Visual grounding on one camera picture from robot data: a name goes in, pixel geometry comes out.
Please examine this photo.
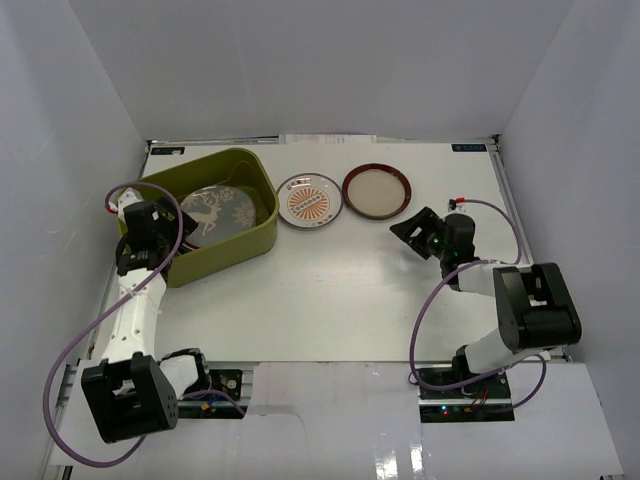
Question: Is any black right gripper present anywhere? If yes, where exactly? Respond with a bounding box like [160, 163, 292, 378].
[391, 207, 451, 262]

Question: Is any grey deer plate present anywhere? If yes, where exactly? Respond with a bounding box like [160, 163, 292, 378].
[181, 185, 256, 248]

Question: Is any white orange sunburst plate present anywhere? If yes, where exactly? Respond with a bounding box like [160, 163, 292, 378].
[277, 173, 344, 230]

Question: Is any white plate red green rim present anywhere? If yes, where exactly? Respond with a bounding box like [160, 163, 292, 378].
[178, 241, 198, 255]

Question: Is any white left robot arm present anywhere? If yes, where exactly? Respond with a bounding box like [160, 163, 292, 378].
[81, 188, 212, 443]

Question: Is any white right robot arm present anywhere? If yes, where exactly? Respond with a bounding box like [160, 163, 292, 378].
[390, 207, 582, 399]

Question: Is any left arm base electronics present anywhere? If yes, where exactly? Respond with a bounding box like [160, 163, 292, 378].
[178, 369, 253, 420]

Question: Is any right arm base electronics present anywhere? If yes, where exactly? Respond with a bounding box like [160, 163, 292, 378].
[408, 373, 515, 424]

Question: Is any olive green plastic bin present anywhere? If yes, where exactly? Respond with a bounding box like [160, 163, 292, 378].
[114, 146, 281, 289]

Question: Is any dark red cream plate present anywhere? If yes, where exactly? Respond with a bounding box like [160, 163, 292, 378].
[342, 163, 412, 221]

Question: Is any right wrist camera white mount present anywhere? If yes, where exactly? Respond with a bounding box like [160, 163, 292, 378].
[447, 197, 466, 211]

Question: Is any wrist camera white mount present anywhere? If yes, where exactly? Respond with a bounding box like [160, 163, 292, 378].
[447, 197, 466, 211]
[105, 188, 143, 220]

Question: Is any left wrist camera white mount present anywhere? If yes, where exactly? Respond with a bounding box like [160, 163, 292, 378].
[105, 188, 143, 220]

